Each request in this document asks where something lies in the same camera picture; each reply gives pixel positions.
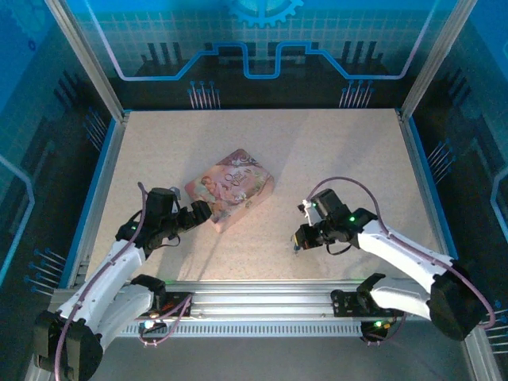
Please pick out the pink illustrated tin box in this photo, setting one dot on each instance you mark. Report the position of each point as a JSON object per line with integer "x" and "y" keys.
{"x": 230, "y": 186}

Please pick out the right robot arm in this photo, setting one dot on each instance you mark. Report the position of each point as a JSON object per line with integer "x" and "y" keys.
{"x": 405, "y": 254}

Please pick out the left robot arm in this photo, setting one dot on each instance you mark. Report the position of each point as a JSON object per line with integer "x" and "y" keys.
{"x": 119, "y": 270}

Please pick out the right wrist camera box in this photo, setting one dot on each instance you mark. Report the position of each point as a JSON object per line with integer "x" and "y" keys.
{"x": 309, "y": 210}

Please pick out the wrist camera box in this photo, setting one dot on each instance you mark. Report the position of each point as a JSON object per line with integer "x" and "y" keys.
{"x": 175, "y": 198}
{"x": 309, "y": 210}

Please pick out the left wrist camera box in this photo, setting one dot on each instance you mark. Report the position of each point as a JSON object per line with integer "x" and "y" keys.
{"x": 175, "y": 198}

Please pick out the aluminium table side rail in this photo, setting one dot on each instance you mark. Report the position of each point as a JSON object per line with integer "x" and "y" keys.
{"x": 101, "y": 178}
{"x": 422, "y": 178}

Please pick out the aluminium mounting rail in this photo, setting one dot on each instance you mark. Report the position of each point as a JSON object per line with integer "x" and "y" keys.
{"x": 262, "y": 297}

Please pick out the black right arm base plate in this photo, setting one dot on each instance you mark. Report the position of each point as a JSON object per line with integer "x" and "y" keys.
{"x": 343, "y": 303}

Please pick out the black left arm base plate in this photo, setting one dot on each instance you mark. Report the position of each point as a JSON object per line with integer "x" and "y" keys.
{"x": 180, "y": 307}

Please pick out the aluminium frame post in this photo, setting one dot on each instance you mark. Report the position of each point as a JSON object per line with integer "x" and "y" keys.
{"x": 89, "y": 59}
{"x": 436, "y": 59}

